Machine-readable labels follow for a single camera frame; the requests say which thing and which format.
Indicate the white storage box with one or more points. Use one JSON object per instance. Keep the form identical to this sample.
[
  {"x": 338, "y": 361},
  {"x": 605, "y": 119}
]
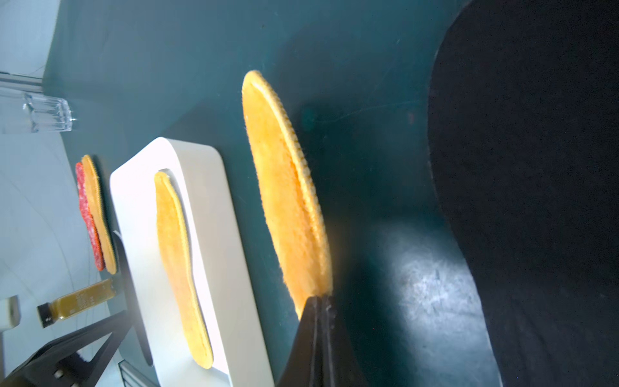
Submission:
[{"x": 219, "y": 267}]

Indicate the yellow juice bottle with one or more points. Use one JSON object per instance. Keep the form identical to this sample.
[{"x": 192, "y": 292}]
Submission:
[{"x": 77, "y": 302}]

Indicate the left orange insole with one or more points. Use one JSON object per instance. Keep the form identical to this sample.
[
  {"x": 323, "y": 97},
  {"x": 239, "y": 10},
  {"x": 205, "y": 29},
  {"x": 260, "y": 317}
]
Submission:
[{"x": 96, "y": 207}]

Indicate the clear drinking glass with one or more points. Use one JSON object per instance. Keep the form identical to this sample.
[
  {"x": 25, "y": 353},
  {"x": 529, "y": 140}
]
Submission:
[{"x": 25, "y": 112}]

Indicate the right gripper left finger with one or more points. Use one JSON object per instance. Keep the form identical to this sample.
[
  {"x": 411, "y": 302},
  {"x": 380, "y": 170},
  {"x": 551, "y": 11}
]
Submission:
[{"x": 304, "y": 366}]

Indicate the left red insole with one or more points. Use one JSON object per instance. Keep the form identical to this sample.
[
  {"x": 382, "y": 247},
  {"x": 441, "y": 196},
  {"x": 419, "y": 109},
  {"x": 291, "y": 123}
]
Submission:
[{"x": 88, "y": 218}]

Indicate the green table mat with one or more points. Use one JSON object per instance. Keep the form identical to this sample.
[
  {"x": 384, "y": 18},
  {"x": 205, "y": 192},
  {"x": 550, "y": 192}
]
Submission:
[{"x": 354, "y": 78}]

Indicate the fuzzy yellow insole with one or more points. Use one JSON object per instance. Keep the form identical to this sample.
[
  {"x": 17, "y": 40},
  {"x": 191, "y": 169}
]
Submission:
[
  {"x": 174, "y": 246},
  {"x": 289, "y": 199}
]

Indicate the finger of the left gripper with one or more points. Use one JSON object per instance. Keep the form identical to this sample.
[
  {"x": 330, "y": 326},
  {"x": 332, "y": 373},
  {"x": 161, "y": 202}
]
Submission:
[{"x": 58, "y": 363}]

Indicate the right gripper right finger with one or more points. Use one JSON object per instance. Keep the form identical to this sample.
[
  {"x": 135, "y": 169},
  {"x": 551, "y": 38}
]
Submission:
[{"x": 339, "y": 364}]

